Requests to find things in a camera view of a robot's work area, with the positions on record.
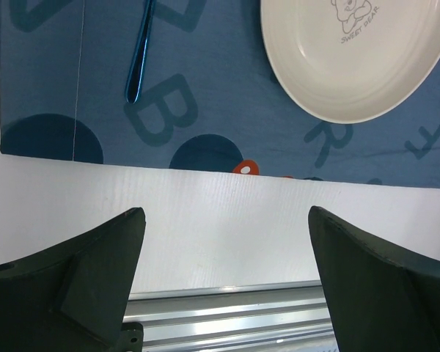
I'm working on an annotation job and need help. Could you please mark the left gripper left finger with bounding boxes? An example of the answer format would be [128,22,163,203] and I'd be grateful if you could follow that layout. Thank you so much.
[0,208,146,351]

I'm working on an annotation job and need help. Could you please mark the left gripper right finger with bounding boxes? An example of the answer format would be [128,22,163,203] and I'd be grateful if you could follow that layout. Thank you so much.
[308,206,440,351]

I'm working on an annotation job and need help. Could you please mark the cream round plate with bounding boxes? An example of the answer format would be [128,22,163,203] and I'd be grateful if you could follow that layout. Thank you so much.
[260,1,440,124]

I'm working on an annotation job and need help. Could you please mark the blue letter placemat cloth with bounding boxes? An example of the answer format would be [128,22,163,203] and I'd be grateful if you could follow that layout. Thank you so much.
[0,1,440,188]

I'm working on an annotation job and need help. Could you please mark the aluminium mounting rail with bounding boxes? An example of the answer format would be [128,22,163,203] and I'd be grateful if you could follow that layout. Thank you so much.
[124,282,339,351]

